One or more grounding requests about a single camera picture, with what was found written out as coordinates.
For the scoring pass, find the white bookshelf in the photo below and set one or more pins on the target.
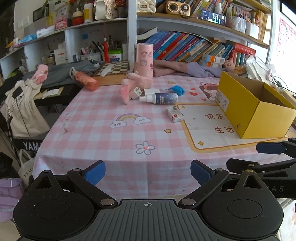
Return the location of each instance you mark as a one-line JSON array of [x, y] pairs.
[[125, 29]]

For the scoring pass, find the pink cylindrical container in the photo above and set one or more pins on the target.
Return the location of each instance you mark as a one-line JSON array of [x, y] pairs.
[[143, 60]]

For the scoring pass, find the orange white medicine box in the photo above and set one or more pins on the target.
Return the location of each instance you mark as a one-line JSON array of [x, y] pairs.
[[212, 61]]

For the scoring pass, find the pink purple cloth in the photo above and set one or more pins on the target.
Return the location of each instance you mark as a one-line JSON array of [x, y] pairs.
[[194, 69]]

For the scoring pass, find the white quilted handbag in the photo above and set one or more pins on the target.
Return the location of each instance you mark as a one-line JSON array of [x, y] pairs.
[[146, 6]]

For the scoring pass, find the pink plush toy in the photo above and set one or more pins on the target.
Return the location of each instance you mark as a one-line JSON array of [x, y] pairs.
[[132, 87]]

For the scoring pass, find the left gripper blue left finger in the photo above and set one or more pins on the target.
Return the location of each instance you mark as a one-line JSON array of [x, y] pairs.
[[85, 181]]

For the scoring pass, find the pink glove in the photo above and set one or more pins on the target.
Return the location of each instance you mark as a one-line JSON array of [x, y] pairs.
[[41, 74]]

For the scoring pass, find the pink pig plush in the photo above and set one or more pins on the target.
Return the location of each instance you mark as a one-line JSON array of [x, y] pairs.
[[229, 64]]

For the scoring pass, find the white tote bag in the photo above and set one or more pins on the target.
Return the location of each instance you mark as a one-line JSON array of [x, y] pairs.
[[20, 111]]

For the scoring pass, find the row of colourful books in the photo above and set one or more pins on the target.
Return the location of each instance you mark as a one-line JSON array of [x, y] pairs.
[[176, 46]]

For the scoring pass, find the blue tape piece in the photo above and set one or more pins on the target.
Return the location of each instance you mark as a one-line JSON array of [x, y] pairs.
[[177, 90]]

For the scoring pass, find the wooden chess board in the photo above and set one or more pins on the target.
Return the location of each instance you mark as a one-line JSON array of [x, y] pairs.
[[111, 73]]

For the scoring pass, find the pink checkered tablecloth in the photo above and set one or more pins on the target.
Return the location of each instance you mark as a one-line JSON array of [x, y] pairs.
[[146, 154]]

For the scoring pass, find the orange pink bottle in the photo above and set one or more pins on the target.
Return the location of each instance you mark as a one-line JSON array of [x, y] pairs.
[[88, 81]]

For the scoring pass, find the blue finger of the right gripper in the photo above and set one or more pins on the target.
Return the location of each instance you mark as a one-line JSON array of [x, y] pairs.
[[282, 147], [283, 169]]

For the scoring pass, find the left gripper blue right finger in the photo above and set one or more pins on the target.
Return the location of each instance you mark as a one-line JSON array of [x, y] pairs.
[[209, 179]]

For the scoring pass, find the gold retro radio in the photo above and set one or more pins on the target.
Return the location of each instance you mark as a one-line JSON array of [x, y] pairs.
[[178, 8]]

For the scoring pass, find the grey clothing pile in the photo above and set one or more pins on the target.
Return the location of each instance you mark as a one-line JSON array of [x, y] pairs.
[[58, 75]]

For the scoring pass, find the small white red box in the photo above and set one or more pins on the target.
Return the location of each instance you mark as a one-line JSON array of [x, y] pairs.
[[174, 114]]

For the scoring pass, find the yellow cardboard box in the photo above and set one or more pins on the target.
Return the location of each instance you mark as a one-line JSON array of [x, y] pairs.
[[255, 109]]

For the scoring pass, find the white power adapter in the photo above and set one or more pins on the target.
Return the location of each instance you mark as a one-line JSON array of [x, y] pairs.
[[143, 92]]

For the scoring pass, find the blue spray bottle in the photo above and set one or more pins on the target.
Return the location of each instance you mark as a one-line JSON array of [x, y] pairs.
[[160, 98]]

